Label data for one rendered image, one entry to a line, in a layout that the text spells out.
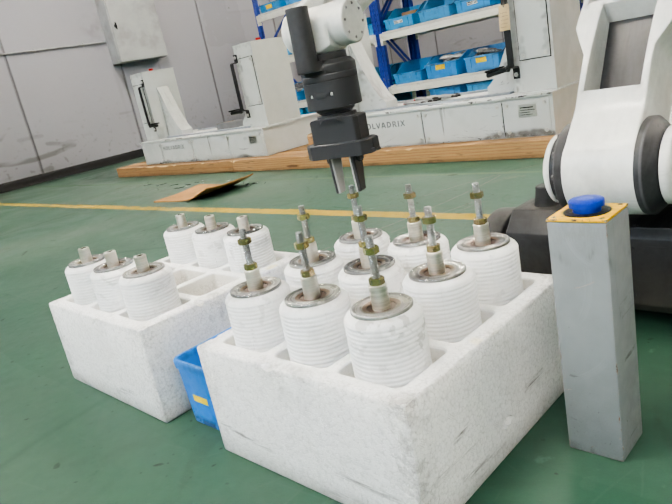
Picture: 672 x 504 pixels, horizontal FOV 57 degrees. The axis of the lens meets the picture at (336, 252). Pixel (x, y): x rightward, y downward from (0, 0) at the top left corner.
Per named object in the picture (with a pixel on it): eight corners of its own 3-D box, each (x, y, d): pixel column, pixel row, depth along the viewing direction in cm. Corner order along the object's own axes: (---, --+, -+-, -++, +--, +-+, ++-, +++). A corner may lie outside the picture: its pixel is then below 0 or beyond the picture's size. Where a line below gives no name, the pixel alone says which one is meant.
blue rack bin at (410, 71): (421, 78, 680) (418, 58, 675) (450, 73, 654) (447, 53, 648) (393, 85, 647) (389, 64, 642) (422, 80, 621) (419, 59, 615)
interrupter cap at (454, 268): (411, 267, 86) (410, 263, 86) (466, 261, 84) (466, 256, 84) (406, 287, 79) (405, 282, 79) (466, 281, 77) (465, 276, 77)
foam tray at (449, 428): (379, 343, 123) (363, 257, 118) (572, 382, 96) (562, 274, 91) (224, 449, 97) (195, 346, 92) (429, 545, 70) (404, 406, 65)
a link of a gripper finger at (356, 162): (355, 192, 102) (348, 155, 100) (363, 188, 104) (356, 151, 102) (364, 192, 101) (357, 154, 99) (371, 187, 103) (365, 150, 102)
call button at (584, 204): (577, 209, 76) (576, 193, 75) (611, 210, 73) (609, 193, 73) (563, 219, 73) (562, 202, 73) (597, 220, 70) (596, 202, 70)
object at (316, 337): (383, 419, 84) (359, 295, 79) (317, 444, 81) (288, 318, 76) (357, 390, 93) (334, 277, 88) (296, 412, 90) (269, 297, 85)
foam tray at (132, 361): (216, 308, 162) (199, 243, 157) (321, 331, 134) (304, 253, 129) (73, 378, 136) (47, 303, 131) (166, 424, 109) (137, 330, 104)
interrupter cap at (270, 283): (238, 284, 94) (237, 280, 94) (286, 277, 93) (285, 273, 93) (224, 303, 87) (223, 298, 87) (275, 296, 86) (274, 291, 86)
